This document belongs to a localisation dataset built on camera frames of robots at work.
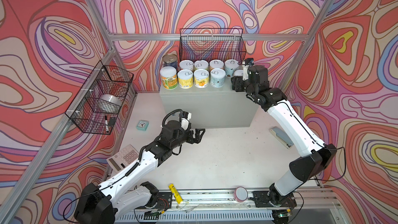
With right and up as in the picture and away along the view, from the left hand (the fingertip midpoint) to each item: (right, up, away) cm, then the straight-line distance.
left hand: (200, 128), depth 76 cm
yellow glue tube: (-12, -31, -3) cm, 34 cm away
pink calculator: (-44, -18, +9) cm, 48 cm away
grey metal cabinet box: (+7, +11, +16) cm, 20 cm away
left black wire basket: (-51, +9, -3) cm, 52 cm away
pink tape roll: (+19, -30, -5) cm, 36 cm away
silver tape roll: (-41, +13, -6) cm, 44 cm away
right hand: (+20, +23, 0) cm, 31 cm away
